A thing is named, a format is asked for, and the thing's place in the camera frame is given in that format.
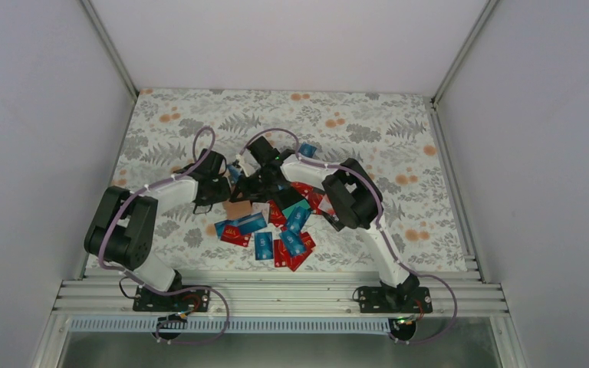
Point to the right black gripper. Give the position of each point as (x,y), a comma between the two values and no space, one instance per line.
(248,191)

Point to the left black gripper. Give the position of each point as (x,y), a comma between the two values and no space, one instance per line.
(224,195)

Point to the teal striped card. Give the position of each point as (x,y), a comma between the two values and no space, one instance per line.
(301,204)

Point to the tan leather card holder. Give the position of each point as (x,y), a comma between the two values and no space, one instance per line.
(237,210)

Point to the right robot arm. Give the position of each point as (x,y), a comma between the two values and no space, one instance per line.
(347,197)

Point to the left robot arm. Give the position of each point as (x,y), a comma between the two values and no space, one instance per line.
(121,232)

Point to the blue card lower left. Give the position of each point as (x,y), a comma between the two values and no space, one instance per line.
(246,225)

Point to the red card bottom left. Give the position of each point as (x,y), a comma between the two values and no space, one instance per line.
(232,235)

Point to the red card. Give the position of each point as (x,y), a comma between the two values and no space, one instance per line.
(282,257)
(232,235)

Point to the blue card top right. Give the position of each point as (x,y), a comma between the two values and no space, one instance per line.
(307,150)

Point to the blue logo card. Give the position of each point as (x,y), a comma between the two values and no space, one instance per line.
(293,243)

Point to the red card bottom centre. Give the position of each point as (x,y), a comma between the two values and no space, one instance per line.
(282,257)

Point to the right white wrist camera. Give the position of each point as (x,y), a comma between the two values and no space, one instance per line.
(243,166)

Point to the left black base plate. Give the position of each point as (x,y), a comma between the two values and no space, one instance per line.
(147,301)

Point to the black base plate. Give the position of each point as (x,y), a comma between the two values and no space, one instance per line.
(379,300)
(147,301)

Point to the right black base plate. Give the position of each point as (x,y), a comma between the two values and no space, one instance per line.
(379,300)

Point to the aluminium rail frame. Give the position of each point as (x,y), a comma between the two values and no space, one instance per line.
(283,293)

